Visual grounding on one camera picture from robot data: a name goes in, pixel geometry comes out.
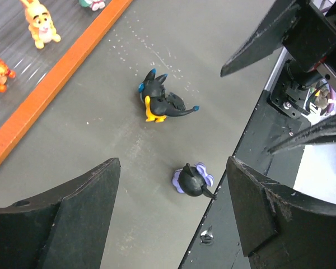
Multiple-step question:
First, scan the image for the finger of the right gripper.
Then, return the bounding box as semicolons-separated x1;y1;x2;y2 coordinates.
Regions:
267;114;336;154

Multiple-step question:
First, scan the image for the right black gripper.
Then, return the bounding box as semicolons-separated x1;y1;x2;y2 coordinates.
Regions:
220;1;336;77

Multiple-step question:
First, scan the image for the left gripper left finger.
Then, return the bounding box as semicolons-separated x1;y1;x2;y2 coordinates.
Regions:
0;157;120;268

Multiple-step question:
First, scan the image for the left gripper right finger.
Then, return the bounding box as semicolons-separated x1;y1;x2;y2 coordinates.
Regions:
226;156;336;268

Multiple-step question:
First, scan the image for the black purple small toy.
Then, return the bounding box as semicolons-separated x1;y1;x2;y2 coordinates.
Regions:
171;162;216;200

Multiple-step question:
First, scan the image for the black spiky toy figure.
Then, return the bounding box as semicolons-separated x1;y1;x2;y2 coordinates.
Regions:
137;68;200;123

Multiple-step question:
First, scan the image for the pink rabbit toy figure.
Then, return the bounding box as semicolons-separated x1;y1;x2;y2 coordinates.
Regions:
78;0;106;11

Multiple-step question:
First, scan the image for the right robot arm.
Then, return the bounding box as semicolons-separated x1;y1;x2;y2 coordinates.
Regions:
220;1;336;119

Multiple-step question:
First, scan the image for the orange wooden shelf rack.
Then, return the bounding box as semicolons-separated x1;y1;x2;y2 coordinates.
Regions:
0;1;129;165

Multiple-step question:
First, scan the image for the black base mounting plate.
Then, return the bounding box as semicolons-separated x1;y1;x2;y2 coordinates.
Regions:
179;95;304;268

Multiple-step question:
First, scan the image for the tan rabbit toy figure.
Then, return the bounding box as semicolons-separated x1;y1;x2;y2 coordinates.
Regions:
20;0;61;49

